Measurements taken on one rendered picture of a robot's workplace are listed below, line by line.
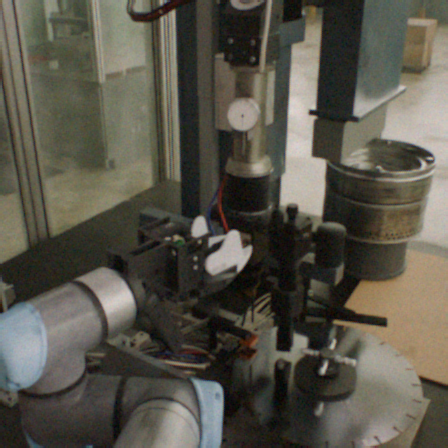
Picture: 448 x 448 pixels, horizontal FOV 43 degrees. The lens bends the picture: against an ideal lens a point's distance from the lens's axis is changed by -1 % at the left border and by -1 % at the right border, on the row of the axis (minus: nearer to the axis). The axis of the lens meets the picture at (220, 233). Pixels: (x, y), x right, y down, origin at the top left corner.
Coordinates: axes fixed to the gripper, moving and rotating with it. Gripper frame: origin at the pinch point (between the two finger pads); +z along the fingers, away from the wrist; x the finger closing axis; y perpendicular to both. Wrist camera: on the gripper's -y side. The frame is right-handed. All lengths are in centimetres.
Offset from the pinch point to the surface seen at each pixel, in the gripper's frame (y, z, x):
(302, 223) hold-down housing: 0.1, 13.6, -2.3
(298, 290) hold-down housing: -12.4, 14.5, -2.3
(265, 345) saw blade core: -30.3, 18.0, 6.0
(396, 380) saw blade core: -29.7, 25.5, -17.3
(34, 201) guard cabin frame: -39, 34, 113
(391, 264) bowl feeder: -44, 87, 12
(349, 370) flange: -28.9, 21.2, -10.2
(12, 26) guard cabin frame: 15, 35, 115
